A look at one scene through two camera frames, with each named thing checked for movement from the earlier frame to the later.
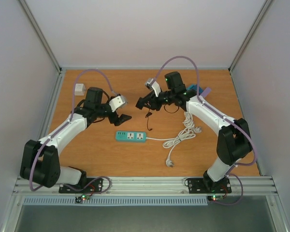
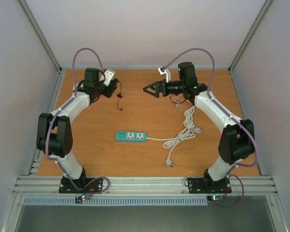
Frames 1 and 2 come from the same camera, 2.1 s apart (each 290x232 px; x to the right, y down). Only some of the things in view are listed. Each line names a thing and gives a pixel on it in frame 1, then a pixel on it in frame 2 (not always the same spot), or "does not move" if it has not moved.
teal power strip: (129, 136) does not move
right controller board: (214, 197) does not move
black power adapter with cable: (141, 104) to (114, 82)
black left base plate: (95, 186) does not move
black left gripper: (120, 120) to (108, 94)
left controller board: (83, 197) does not move
